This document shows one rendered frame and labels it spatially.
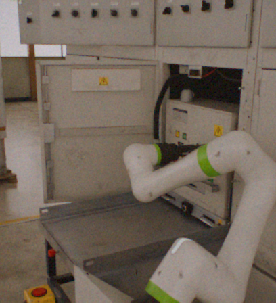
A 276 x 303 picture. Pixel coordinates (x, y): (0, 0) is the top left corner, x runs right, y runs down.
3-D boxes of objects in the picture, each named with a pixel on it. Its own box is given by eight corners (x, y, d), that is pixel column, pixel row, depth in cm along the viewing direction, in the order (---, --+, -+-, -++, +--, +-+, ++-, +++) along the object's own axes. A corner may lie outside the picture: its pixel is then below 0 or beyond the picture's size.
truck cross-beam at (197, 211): (224, 234, 180) (225, 221, 179) (159, 195, 225) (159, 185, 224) (233, 231, 183) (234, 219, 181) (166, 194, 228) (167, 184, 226)
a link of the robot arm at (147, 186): (212, 145, 145) (193, 145, 137) (222, 177, 143) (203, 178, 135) (142, 177, 170) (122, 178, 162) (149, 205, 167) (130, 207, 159)
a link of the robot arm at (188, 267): (196, 327, 113) (233, 268, 116) (157, 301, 106) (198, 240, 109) (172, 306, 124) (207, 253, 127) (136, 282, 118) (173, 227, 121)
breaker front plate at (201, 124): (221, 222, 181) (229, 114, 168) (162, 189, 222) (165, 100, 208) (223, 222, 182) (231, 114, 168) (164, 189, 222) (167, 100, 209)
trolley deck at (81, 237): (87, 295, 148) (86, 280, 147) (38, 229, 200) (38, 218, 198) (231, 252, 180) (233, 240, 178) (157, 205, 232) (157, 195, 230)
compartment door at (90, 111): (43, 199, 225) (35, 59, 204) (155, 192, 238) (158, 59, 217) (43, 203, 219) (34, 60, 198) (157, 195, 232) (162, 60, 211)
